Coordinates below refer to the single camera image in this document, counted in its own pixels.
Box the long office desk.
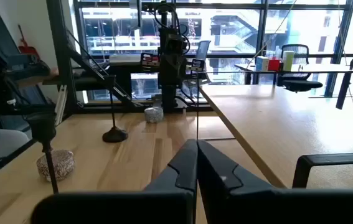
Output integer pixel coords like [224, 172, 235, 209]
[234, 63, 353, 85]

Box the white flat box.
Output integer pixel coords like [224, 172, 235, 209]
[108, 54, 142, 67]

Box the red wall-mounted object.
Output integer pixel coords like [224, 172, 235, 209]
[17, 24, 40, 59]

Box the brown mosaic tealight holder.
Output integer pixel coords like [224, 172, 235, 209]
[35, 149, 77, 182]

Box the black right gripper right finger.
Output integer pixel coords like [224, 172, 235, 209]
[197, 139, 353, 224]

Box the black clamp pole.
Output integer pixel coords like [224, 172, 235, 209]
[335, 57, 353, 110]

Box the black mesh office chair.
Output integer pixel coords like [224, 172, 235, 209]
[276, 44, 324, 93]

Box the blue and white box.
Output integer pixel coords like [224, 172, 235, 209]
[255, 55, 270, 72]

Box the teal mosaic tealight holder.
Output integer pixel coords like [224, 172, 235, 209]
[144, 106, 165, 124]

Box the tall black candlestick holder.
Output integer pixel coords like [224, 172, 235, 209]
[102, 74, 129, 144]
[22, 110, 60, 194]

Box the grey office chair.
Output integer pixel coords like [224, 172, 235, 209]
[194, 40, 212, 62]

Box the green and white canister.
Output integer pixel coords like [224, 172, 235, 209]
[282, 50, 296, 72]

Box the red box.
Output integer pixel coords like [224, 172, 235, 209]
[268, 58, 281, 72]

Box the black aluminium rig frame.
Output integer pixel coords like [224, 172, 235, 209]
[0, 0, 215, 187]

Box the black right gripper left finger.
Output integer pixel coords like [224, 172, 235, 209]
[31, 139, 199, 224]

